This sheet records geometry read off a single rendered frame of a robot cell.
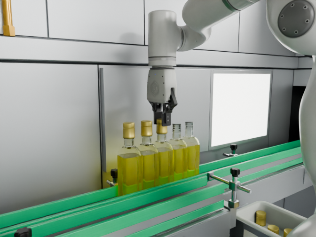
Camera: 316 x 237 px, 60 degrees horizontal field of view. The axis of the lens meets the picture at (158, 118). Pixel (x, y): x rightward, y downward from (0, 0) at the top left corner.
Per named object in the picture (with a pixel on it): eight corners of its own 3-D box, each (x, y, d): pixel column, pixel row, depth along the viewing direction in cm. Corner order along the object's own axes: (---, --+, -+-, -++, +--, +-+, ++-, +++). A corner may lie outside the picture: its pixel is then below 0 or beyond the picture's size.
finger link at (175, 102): (163, 81, 81) (158, 96, 85) (177, 96, 77) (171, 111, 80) (167, 81, 82) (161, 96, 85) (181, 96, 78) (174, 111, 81)
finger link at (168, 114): (161, 104, 82) (161, 126, 83) (167, 105, 79) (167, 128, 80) (169, 103, 84) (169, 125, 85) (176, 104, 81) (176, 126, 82)
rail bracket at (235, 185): (211, 193, 96) (213, 159, 95) (252, 212, 83) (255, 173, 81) (205, 195, 95) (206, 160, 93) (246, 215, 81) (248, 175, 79)
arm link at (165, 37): (166, 59, 88) (142, 58, 83) (166, 16, 86) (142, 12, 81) (184, 57, 82) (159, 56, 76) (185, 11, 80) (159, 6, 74)
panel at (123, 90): (263, 137, 143) (267, 70, 138) (268, 138, 141) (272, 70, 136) (102, 170, 92) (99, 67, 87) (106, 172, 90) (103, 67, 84)
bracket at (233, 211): (215, 214, 96) (216, 195, 95) (237, 225, 88) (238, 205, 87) (208, 217, 94) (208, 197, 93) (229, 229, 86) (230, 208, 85)
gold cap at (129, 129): (120, 138, 78) (120, 122, 78) (126, 135, 82) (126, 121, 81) (130, 139, 77) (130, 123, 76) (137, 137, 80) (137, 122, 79)
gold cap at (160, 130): (162, 131, 88) (162, 117, 87) (169, 133, 85) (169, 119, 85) (154, 132, 86) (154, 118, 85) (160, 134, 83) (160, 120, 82)
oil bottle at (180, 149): (177, 194, 96) (177, 135, 93) (187, 201, 92) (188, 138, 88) (164, 199, 93) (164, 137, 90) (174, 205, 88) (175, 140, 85)
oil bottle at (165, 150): (163, 199, 93) (163, 137, 90) (173, 205, 89) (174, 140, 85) (149, 203, 90) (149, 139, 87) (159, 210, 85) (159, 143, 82)
